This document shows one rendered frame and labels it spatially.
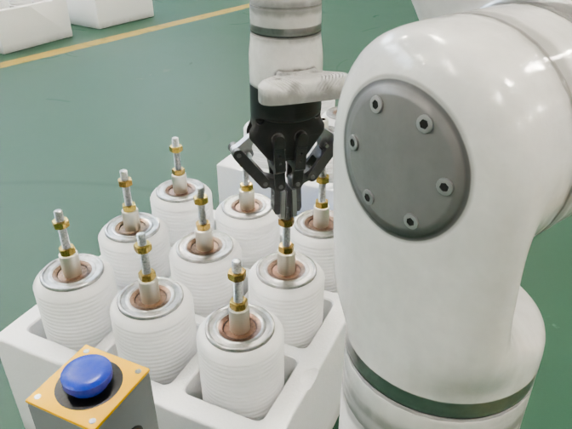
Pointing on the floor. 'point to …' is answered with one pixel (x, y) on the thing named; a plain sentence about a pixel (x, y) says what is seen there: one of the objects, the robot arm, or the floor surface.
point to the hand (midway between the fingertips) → (285, 200)
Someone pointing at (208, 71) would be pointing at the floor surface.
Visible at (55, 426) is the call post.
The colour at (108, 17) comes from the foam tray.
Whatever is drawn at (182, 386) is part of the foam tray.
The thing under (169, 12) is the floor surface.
